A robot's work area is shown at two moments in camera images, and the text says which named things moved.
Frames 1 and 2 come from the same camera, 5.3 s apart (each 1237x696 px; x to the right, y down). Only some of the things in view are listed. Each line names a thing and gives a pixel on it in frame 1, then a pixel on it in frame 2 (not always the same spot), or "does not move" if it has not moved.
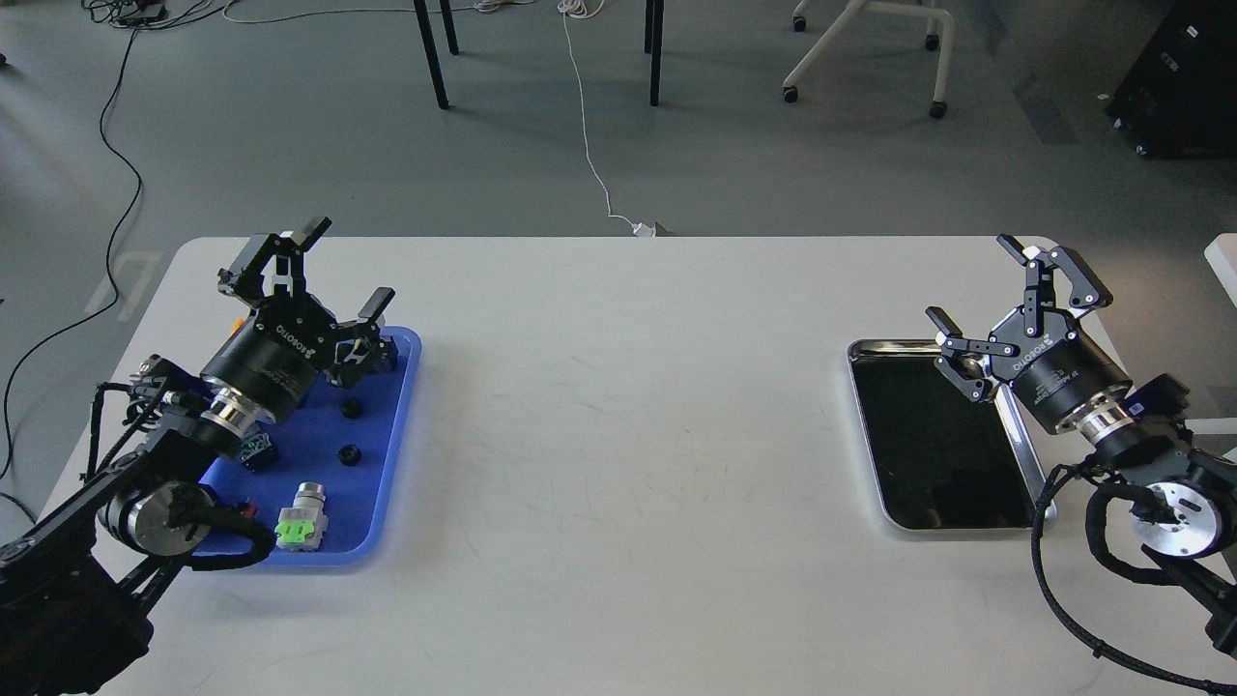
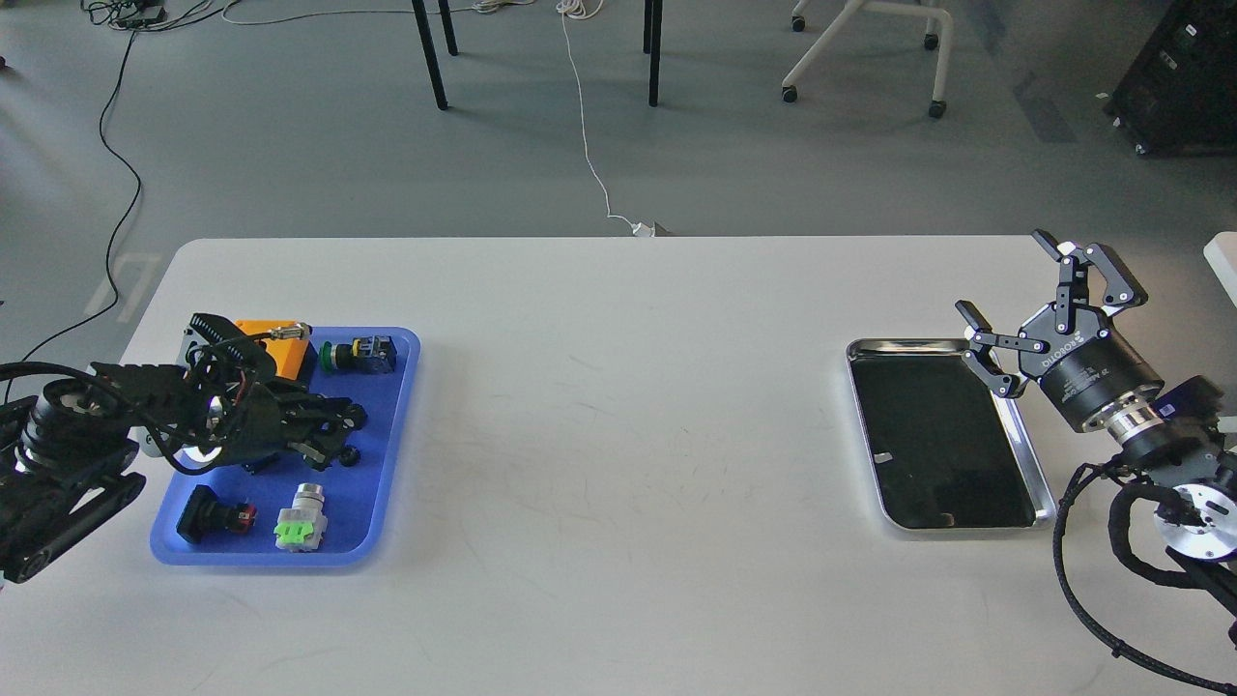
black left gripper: (273, 359) → (265, 421)
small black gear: (349, 454) does not move
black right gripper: (1059, 373) → (1083, 363)
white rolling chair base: (848, 15) does not move
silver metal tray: (944, 460) does not move
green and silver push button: (302, 527) does not move
